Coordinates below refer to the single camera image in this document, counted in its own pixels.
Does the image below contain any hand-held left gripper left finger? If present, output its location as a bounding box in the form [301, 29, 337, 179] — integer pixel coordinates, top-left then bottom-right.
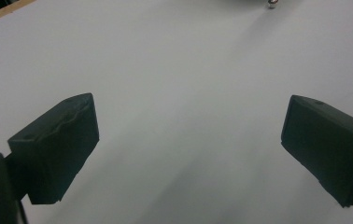
[7, 92, 100, 205]

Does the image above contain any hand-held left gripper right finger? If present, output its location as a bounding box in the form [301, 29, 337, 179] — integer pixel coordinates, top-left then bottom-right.
[280, 94, 353, 208]

